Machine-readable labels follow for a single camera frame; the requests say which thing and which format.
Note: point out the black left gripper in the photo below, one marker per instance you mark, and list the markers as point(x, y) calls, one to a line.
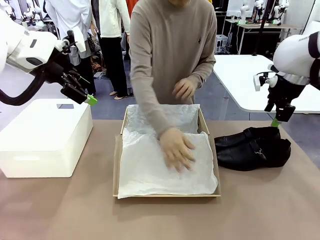
point(56, 72)

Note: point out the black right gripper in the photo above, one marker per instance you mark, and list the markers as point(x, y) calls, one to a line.
point(285, 93)

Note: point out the black leather dress shoe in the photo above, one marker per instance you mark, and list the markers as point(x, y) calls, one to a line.
point(240, 138)
point(240, 157)

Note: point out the white tissue paper sheet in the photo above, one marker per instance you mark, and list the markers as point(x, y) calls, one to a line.
point(185, 117)
point(145, 170)

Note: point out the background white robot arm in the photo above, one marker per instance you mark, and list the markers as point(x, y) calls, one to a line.
point(243, 10)
point(280, 10)
point(32, 12)

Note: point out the person's left forearm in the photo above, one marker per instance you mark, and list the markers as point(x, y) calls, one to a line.
point(205, 70)

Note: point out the person's right forearm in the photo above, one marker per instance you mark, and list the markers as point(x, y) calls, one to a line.
point(150, 107)

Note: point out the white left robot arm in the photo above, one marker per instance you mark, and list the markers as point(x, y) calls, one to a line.
point(20, 47)

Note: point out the dark label on storage box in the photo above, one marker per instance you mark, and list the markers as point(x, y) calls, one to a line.
point(65, 106)

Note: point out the white plastic storage box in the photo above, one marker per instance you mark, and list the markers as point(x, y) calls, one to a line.
point(37, 130)

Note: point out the person's left hand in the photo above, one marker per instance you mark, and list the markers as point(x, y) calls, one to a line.
point(186, 88)

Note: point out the person's right hand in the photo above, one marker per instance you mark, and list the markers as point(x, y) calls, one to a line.
point(176, 150)

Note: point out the white side table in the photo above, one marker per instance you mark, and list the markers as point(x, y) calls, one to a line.
point(240, 82)

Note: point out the black bulky background object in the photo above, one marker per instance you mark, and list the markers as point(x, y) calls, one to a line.
point(315, 75)

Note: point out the bystander in white shirt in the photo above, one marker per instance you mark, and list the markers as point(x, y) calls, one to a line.
point(65, 15)

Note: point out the bystander with black trousers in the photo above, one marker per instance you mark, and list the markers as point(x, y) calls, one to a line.
point(110, 20)

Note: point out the black vertical pole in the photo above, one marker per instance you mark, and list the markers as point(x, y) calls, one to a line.
point(261, 27)

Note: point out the background work table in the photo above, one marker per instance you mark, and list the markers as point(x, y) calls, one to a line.
point(257, 26)

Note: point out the white plastic crate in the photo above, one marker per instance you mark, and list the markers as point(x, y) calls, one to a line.
point(221, 43)

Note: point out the bystander in orange top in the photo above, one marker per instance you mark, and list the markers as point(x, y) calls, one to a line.
point(130, 6)

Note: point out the person in beige sweater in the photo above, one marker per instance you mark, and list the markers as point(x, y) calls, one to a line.
point(172, 50)

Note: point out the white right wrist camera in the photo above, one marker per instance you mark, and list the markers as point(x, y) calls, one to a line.
point(257, 82)

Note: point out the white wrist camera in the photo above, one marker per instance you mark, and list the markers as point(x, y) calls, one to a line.
point(80, 41)
point(257, 82)

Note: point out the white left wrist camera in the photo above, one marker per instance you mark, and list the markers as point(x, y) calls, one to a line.
point(80, 41)

